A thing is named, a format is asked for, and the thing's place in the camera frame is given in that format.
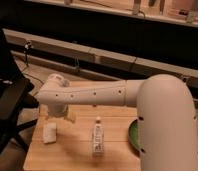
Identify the white sponge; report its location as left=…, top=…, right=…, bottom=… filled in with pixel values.
left=43, top=123, right=57, bottom=144

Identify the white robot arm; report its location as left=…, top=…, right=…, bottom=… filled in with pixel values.
left=37, top=74, right=198, bottom=171

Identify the green ceramic bowl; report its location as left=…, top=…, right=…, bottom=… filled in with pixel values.
left=128, top=120, right=140, bottom=151

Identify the white tube bottle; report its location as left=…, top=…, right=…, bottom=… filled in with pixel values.
left=92, top=117, right=104, bottom=156

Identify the wooden board table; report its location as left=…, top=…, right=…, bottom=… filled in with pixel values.
left=23, top=81, right=143, bottom=171

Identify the black chair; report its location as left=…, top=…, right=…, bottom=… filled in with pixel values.
left=0, top=26, right=39, bottom=154

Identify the black cable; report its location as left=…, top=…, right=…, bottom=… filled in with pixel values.
left=22, top=46, right=46, bottom=84

